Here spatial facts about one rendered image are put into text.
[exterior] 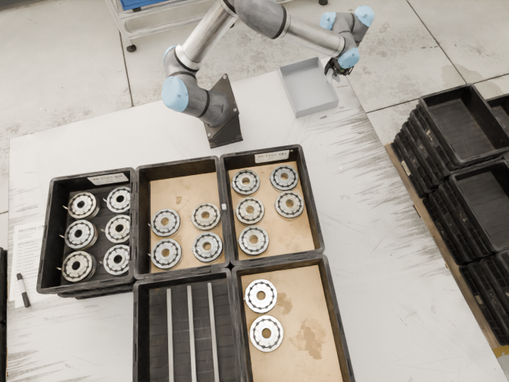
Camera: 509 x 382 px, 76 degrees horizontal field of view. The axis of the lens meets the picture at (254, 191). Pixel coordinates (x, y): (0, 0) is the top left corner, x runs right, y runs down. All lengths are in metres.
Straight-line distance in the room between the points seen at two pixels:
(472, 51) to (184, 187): 2.56
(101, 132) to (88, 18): 1.94
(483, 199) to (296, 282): 1.19
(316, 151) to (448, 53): 1.87
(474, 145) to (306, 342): 1.34
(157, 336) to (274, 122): 0.98
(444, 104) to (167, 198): 1.52
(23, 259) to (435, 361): 1.54
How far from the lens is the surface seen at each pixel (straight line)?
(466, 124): 2.04
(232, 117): 1.32
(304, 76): 1.68
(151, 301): 1.18
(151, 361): 1.17
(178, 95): 1.25
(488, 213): 1.98
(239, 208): 1.16
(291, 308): 1.12
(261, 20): 1.07
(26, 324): 1.51
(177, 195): 1.25
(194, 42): 1.28
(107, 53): 3.12
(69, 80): 3.06
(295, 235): 1.16
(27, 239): 1.60
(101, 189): 1.37
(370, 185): 1.43
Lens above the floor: 1.94
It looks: 66 degrees down
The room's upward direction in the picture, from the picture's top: 5 degrees counter-clockwise
